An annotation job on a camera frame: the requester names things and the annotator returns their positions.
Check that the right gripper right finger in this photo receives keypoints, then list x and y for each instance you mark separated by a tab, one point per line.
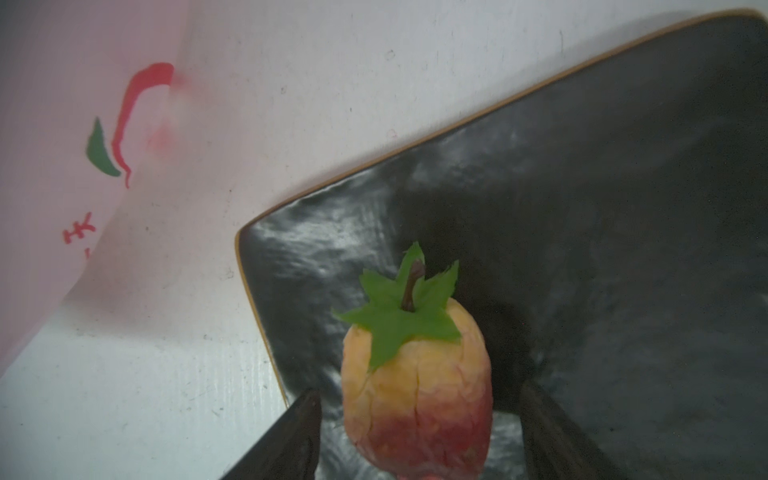
555	446

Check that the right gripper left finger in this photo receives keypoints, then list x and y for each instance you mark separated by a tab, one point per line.
289	449

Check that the red yellow fake strawberry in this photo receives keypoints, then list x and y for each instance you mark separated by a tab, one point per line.
416	376

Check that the pink plastic bag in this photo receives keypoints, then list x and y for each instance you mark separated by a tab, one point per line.
83	91

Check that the black square plate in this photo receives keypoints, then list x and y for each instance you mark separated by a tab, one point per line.
611	231

